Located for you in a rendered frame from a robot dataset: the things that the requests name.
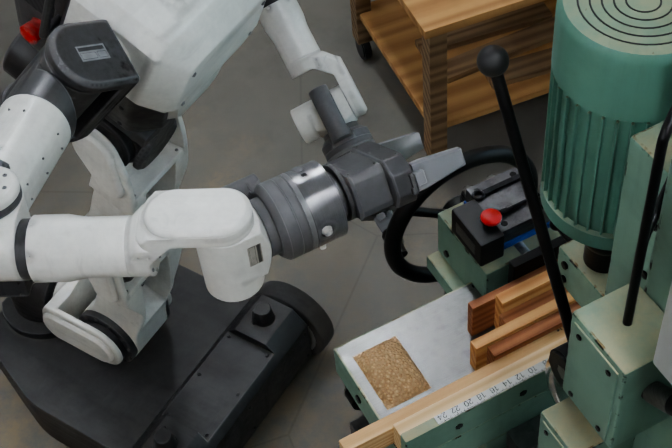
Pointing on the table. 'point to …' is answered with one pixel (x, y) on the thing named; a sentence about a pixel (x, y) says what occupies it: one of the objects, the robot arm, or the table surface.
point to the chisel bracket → (580, 274)
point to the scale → (490, 392)
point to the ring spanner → (494, 187)
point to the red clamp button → (490, 217)
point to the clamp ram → (530, 260)
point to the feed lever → (489, 60)
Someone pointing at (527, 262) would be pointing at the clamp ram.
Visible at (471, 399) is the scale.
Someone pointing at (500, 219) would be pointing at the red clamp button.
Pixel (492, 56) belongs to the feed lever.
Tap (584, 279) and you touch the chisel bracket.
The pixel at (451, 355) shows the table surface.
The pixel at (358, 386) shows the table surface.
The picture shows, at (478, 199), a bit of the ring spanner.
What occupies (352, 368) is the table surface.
